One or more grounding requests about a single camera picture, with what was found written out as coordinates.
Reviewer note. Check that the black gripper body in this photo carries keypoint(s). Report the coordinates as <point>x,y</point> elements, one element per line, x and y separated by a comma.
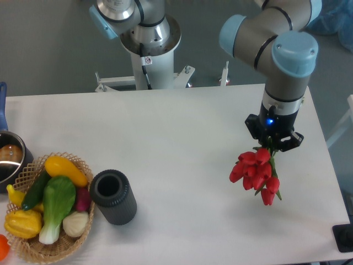
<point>271,122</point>

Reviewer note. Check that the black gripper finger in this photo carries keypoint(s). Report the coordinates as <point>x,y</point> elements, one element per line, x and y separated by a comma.
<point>263,140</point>
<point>292,141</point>

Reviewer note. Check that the red tulip bouquet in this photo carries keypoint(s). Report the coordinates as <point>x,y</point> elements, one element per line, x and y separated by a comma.
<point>256,169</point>

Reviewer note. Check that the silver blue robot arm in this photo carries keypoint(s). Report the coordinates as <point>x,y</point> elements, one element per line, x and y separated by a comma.
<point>273,43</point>

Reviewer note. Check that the dark grey ribbed vase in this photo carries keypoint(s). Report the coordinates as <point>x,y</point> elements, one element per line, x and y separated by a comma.
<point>112,193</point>

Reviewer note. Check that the black device at edge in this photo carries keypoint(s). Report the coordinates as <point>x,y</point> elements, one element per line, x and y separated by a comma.
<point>343,237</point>

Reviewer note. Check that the blue plastic cover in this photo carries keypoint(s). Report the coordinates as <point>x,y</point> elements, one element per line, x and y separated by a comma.
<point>335,17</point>

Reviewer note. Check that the red radish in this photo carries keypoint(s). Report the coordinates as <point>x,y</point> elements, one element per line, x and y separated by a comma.
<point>83,200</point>

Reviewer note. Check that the white garlic bulb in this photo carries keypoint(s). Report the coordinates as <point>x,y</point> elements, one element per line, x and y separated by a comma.
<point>74,224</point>

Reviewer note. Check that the yellow squash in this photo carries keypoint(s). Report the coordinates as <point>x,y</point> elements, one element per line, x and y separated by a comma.
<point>60,166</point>

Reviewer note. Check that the green bok choy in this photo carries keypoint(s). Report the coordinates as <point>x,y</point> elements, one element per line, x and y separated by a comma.
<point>58,200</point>

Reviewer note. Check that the green cucumber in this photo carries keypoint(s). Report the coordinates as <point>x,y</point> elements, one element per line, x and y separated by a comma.
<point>35,193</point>

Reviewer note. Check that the dark metal pot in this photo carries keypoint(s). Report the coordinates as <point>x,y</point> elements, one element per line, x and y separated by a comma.
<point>14,157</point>

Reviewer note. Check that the yellow ridged pumpkin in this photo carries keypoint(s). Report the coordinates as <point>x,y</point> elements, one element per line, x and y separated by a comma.
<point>23,224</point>

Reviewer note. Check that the woven wicker basket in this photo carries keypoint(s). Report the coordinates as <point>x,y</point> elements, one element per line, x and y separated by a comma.
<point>31,250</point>

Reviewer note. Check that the yellow banana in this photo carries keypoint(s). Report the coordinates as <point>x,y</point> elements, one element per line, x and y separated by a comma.
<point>16,197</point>

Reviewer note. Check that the orange fruit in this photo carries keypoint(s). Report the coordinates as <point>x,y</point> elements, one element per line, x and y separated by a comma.
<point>4,247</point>

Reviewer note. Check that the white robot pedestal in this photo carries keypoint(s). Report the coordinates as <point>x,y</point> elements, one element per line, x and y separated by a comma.
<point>151,52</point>

